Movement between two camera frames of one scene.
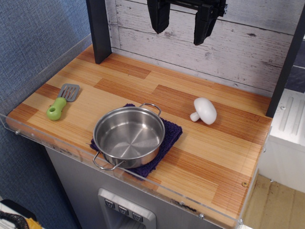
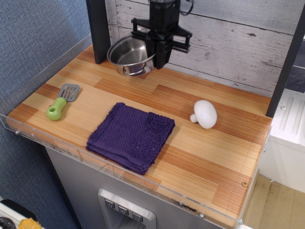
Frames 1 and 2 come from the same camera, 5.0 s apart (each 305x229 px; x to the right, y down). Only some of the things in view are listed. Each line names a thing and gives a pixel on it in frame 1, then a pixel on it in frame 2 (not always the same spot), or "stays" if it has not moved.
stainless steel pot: [133, 135] → [129, 56]
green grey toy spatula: [68, 92] stays
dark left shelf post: [100, 30] stays
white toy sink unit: [283, 158] stays
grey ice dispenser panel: [119, 213] stays
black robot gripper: [208, 11] → [163, 23]
